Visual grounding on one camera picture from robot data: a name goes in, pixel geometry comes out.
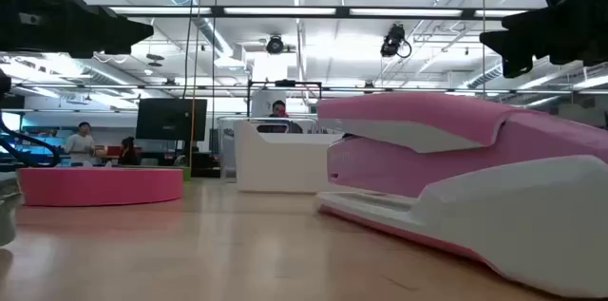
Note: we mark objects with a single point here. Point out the silver ventilation duct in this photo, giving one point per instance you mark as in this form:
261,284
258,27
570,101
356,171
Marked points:
190,2

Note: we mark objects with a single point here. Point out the person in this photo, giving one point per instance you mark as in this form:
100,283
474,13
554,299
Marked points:
128,151
280,116
81,142

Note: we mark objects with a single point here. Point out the white plastic bin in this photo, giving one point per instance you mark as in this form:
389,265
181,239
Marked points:
280,163

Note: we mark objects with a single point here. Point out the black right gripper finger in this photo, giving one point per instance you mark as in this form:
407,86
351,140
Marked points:
518,64
518,32

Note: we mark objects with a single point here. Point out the distant black rig frame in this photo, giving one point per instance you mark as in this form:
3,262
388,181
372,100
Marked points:
285,83

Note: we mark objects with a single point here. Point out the black ceiling camera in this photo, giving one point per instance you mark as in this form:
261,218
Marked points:
274,44
393,40

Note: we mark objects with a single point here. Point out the black monitor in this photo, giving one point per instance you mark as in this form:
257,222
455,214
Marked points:
171,118

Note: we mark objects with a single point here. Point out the red box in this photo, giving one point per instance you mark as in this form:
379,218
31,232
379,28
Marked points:
114,150

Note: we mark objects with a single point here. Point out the black overhead frame bar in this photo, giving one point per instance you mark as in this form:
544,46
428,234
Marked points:
342,12

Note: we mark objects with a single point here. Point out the pink tape roll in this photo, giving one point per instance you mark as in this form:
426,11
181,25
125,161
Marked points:
100,187

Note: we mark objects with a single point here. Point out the clear plastic bin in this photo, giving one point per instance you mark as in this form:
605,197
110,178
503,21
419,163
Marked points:
323,129
227,149

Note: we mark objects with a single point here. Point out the green tape roll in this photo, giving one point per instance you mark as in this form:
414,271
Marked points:
186,174

